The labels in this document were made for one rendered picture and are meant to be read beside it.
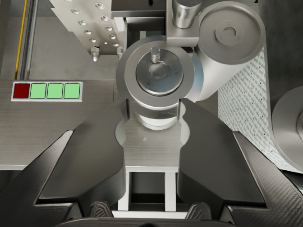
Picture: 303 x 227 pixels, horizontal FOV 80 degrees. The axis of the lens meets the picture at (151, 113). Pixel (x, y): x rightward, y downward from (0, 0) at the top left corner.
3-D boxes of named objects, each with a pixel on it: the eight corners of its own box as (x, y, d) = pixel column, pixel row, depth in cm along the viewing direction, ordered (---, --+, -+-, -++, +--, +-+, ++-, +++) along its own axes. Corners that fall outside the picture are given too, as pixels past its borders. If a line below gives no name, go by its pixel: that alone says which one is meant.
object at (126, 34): (129, -38, 35) (126, 52, 32) (140, 34, 58) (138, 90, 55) (126, -38, 35) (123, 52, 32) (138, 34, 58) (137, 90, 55)
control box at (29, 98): (82, 81, 64) (80, 100, 63) (83, 82, 65) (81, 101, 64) (12, 81, 65) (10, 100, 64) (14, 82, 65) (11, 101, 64)
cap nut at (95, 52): (99, 47, 64) (98, 59, 64) (102, 52, 68) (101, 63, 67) (89, 47, 64) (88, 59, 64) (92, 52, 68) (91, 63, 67)
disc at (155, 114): (201, 33, 31) (206, 118, 29) (200, 35, 32) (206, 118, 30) (116, 36, 32) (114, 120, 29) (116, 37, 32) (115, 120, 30)
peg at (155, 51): (153, 43, 26) (162, 48, 26) (153, 53, 29) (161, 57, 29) (148, 51, 26) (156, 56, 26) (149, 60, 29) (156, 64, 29)
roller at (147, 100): (193, 39, 30) (197, 106, 28) (176, 86, 56) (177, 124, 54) (124, 41, 31) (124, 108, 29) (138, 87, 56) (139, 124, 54)
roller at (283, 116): (354, 85, 30) (370, 173, 28) (264, 111, 55) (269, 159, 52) (268, 84, 30) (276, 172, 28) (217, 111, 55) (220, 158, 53)
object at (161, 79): (144, 100, 28) (129, 57, 29) (145, 103, 30) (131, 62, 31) (190, 84, 28) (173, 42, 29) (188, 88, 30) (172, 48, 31)
